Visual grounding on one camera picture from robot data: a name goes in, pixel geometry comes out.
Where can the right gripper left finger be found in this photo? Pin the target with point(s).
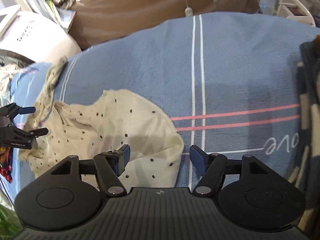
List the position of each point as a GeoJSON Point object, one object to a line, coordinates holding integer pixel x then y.
{"type": "Point", "coordinates": [91, 177]}

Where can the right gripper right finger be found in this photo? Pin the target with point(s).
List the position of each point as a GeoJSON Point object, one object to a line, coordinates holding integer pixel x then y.
{"type": "Point", "coordinates": [214, 168]}

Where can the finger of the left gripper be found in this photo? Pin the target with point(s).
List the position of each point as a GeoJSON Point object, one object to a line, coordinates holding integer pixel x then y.
{"type": "Point", "coordinates": [21, 135]}
{"type": "Point", "coordinates": [18, 110]}

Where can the cream dotted small garment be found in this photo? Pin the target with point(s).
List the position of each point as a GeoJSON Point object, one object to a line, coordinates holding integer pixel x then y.
{"type": "Point", "coordinates": [117, 118]}

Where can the floral satin pillow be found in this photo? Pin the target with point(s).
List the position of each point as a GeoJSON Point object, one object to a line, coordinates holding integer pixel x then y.
{"type": "Point", "coordinates": [7, 73]}

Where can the white David B machine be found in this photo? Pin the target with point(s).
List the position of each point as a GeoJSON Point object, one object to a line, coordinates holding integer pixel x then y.
{"type": "Point", "coordinates": [38, 39]}

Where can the mustard and navy garment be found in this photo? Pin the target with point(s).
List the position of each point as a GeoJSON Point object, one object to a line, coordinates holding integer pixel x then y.
{"type": "Point", "coordinates": [308, 129]}

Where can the brown massage bed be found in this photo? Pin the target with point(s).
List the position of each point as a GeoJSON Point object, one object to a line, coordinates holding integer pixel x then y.
{"type": "Point", "coordinates": [98, 21]}

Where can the white metal trolley rack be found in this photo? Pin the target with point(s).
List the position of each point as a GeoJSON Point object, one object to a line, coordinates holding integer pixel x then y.
{"type": "Point", "coordinates": [294, 10]}

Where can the white inline cord switch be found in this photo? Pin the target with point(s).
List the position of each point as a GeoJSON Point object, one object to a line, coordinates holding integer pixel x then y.
{"type": "Point", "coordinates": [188, 12]}

